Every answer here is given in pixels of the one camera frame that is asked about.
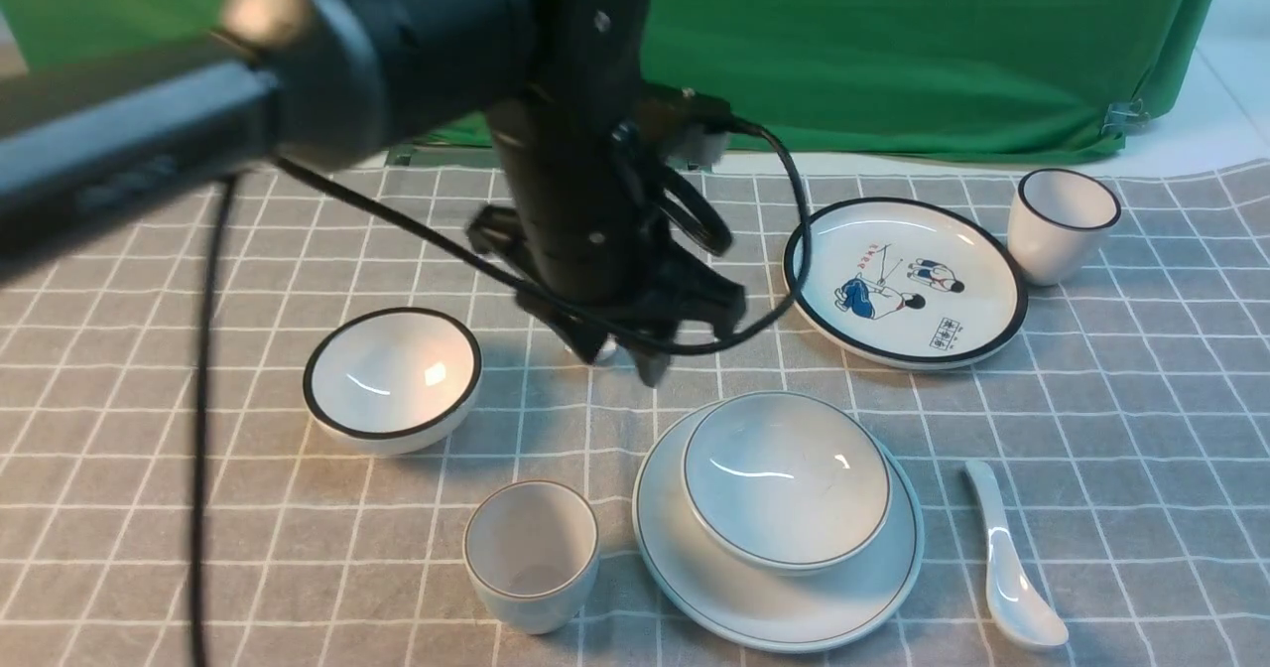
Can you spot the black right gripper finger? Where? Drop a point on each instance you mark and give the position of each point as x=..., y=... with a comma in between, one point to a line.
x=652, y=363

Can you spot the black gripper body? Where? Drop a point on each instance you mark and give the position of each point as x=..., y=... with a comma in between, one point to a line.
x=671, y=287

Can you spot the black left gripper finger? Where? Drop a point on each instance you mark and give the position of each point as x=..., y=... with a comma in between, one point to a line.
x=591, y=347

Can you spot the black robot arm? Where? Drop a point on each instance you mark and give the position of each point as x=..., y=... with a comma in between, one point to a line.
x=314, y=86

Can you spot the pale bowl thin rim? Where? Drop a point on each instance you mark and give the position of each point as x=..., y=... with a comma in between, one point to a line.
x=785, y=482

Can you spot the white bowl black rim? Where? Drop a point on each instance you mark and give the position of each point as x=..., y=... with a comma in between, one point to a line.
x=395, y=381

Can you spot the pale cup thin rim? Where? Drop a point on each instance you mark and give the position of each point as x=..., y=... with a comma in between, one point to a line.
x=531, y=550

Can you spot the grey checked tablecloth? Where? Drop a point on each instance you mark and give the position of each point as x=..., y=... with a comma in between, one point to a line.
x=1126, y=424

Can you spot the illustrated plate black rim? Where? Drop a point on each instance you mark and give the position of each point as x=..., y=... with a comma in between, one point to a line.
x=905, y=283

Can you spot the pale plate thin rim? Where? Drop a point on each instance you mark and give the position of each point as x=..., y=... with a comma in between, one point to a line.
x=759, y=609

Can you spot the green backdrop cloth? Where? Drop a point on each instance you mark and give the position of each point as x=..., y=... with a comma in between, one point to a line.
x=947, y=79

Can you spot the white cup black rim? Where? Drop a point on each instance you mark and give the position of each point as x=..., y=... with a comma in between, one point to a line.
x=1057, y=220

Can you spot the plain white ceramic spoon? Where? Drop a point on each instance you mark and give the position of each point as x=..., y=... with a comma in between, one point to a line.
x=1018, y=610

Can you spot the metal clip on backdrop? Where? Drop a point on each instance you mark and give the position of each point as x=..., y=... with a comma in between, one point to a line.
x=1125, y=118

